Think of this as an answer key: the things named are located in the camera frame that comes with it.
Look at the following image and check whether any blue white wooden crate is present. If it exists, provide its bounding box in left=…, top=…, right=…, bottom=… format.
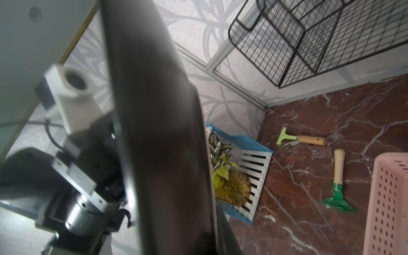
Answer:
left=206, top=123, right=274, bottom=224

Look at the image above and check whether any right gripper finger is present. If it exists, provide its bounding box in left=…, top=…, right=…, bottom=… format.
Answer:
left=216, top=205, right=243, bottom=255

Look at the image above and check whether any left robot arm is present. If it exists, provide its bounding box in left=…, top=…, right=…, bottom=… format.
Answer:
left=1, top=113, right=132, bottom=255

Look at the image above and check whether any dark teal square plate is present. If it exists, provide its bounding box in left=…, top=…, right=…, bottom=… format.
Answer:
left=101, top=1, right=217, bottom=255

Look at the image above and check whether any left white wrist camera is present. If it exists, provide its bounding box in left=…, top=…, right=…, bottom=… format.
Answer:
left=35, top=64, right=103, bottom=135

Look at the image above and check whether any green artificial plant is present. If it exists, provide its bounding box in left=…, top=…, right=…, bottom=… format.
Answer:
left=208, top=131, right=251, bottom=207

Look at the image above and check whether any light green hoe tool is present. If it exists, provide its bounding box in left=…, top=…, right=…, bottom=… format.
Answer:
left=276, top=127, right=328, bottom=146

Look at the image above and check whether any black wire wall basket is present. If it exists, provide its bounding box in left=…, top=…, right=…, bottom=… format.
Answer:
left=228, top=1, right=408, bottom=88

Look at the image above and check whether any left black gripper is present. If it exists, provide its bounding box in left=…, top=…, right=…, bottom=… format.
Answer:
left=35, top=113, right=131, bottom=255

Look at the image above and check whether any pink plastic basket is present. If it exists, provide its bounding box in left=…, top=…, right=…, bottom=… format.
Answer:
left=363, top=153, right=408, bottom=255

